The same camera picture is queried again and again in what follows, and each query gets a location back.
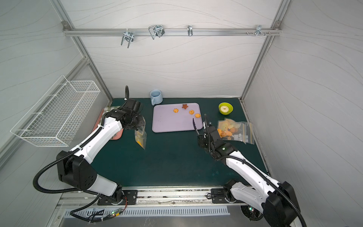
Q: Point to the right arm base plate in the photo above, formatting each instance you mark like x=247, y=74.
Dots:
x=219, y=196

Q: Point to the metal hook clamp right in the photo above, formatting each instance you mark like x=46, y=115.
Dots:
x=258, y=32

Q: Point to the metal hook clamp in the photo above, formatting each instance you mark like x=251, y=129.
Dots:
x=258, y=32
x=127, y=38
x=156, y=31

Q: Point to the white vent strip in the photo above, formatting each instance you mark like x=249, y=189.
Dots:
x=193, y=211

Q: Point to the metal hook small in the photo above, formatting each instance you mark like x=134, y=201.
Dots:
x=190, y=30

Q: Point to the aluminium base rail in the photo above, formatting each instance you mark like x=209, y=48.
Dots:
x=149, y=197

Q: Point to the light blue ceramic mug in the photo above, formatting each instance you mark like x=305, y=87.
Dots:
x=156, y=97

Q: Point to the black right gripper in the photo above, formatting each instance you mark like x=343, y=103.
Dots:
x=203, y=136

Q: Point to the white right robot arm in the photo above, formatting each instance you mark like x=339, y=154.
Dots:
x=275, y=201

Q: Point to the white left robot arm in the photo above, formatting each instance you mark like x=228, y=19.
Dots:
x=74, y=167

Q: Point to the metal hook clamp middle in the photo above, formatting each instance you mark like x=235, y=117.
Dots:
x=156, y=31

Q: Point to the metal hook clamp left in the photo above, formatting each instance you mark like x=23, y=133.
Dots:
x=127, y=38

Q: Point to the clear zip bag with duck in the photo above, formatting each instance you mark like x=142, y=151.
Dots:
x=140, y=133

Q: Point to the clear zip bag underneath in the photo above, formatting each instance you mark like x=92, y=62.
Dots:
x=230, y=130

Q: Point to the pink tray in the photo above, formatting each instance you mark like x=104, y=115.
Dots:
x=118, y=135

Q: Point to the green plastic bowl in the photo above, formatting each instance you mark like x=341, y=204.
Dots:
x=228, y=105

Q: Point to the aluminium top rail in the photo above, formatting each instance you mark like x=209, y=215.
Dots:
x=169, y=32

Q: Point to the white wire basket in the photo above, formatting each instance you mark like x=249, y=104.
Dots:
x=55, y=118

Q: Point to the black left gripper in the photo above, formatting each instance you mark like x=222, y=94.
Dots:
x=139, y=123

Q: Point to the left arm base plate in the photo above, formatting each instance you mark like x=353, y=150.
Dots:
x=130, y=197

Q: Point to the lavender plastic tray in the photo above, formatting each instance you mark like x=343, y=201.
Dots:
x=166, y=120

